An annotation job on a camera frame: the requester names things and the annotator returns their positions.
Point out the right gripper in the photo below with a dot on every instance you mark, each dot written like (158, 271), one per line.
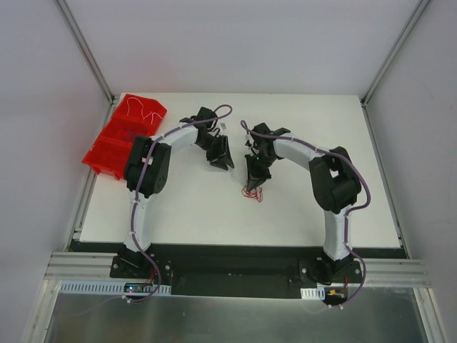
(258, 170)

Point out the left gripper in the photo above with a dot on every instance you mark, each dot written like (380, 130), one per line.
(216, 151)

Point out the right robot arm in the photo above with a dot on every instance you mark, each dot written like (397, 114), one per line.
(335, 187)

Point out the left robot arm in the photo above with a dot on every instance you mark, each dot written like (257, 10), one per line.
(147, 170)

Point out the red plastic bin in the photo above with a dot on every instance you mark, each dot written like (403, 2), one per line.
(134, 116)

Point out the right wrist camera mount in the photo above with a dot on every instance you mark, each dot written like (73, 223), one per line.
(247, 139)

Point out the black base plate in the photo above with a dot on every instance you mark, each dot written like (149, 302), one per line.
(229, 271)

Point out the right white cable duct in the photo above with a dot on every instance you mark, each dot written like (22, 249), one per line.
(321, 292)

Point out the white cable duct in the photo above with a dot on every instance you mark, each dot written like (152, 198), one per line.
(321, 292)
(113, 288)

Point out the left aluminium frame post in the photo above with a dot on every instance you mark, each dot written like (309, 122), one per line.
(84, 48)

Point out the aluminium frame post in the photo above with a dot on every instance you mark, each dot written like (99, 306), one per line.
(400, 41)
(84, 48)

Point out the left white cable duct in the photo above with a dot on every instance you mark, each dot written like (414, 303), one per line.
(113, 288)

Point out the right aluminium frame post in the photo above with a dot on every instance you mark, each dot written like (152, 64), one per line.
(400, 41)

